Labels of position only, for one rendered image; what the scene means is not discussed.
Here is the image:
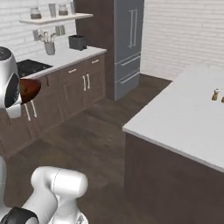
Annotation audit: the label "grey utensil pot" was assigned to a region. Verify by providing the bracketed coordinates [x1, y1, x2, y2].
[44, 41, 56, 56]

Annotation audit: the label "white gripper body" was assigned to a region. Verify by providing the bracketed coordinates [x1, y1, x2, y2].
[5, 99, 23, 119]

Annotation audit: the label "grey double wall outlet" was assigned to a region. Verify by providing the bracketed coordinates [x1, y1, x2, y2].
[54, 24, 67, 37]

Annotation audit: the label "brown kitchen island cabinet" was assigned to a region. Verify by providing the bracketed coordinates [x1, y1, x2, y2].
[123, 131, 224, 224]

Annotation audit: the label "black hob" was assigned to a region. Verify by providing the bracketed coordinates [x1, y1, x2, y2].
[16, 59, 53, 79]

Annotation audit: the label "grey cup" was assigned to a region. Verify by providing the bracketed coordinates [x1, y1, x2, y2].
[47, 3, 58, 18]

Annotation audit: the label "glass jar with brown contents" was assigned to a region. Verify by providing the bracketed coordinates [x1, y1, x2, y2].
[30, 6, 43, 20]
[58, 3, 69, 17]

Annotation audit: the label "brown cupboard run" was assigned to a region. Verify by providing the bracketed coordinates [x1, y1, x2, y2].
[0, 52, 108, 160]

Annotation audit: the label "white wall shelf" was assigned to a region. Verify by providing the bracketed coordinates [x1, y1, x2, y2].
[19, 12, 95, 26]

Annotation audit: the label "grey fridge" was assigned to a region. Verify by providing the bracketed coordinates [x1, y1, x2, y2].
[113, 0, 145, 102]

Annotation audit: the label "kitchen tools in pot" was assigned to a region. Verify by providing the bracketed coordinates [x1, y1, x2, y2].
[38, 29, 60, 45]

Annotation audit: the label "black toaster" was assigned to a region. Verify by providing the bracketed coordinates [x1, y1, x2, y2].
[67, 34, 88, 52]

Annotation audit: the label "tall brown cabinet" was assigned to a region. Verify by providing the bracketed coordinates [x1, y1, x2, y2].
[73, 0, 116, 101]

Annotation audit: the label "reddish-brown bowl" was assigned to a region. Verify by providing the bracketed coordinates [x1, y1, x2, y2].
[19, 78, 42, 105]

